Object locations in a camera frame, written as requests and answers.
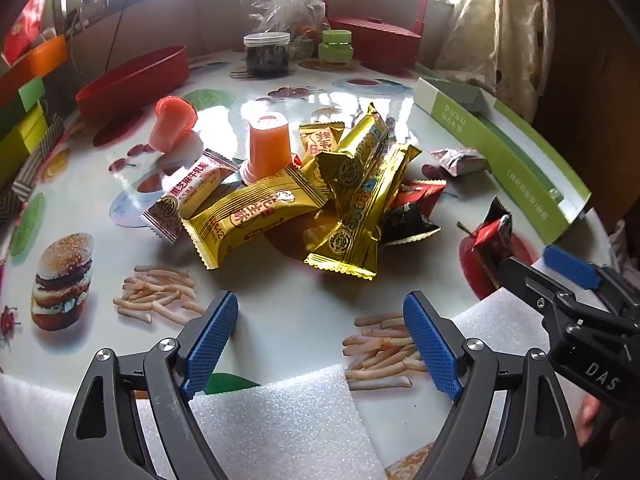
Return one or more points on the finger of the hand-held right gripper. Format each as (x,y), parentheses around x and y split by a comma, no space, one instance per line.
(570,265)
(530,280)

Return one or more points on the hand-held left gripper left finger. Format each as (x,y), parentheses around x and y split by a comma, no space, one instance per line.
(210,340)

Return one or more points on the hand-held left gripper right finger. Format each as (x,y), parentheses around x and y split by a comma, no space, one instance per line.
(430,345)

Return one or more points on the small red black snack packet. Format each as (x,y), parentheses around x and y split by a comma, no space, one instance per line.
(492,230)

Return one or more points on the wide yellow snack packet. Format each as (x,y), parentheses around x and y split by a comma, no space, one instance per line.
(240,220)

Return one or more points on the green cardboard box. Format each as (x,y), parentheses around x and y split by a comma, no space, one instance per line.
(520,150)

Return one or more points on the long gold snack bar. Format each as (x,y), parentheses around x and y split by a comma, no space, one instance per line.
(355,155)
(350,240)

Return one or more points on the pink white snack packet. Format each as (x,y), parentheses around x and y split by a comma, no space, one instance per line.
(462,160)

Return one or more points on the white foam sheet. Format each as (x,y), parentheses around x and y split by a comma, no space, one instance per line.
(500,320)
(280,425)

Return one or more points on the printed plastic tablecloth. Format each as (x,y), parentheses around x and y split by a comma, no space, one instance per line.
(300,310)

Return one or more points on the white striped snack packet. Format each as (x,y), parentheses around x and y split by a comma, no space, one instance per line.
(185,195)

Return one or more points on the brown wooden wardrobe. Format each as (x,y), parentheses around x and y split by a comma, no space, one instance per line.
(590,85)

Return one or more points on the orange jelly cup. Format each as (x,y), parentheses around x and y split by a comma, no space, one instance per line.
(267,145)

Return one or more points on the pink jelly cup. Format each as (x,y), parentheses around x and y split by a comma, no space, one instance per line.
(170,120)

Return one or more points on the small yellow snack packet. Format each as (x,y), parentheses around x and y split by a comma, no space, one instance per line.
(320,140)

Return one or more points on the cream patterned curtain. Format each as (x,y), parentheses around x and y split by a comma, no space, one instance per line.
(500,35)

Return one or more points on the grey striped box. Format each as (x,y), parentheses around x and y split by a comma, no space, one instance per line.
(35,160)

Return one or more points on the red oval bowl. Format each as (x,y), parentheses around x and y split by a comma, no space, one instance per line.
(135,85)

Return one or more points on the yellow green box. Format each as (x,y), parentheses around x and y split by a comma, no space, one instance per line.
(22,132)

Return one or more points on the dark jar with white lid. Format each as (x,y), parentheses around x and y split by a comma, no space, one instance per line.
(267,57)

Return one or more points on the green plastic jar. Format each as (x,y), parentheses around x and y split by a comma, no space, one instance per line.
(336,45)

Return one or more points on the small green box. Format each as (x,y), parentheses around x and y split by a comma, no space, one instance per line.
(31,91)

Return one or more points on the orange box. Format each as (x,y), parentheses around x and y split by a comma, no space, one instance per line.
(35,65)

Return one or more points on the clear plastic bag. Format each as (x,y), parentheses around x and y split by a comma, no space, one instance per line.
(280,0)

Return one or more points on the red bag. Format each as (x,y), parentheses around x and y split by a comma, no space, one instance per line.
(27,22)

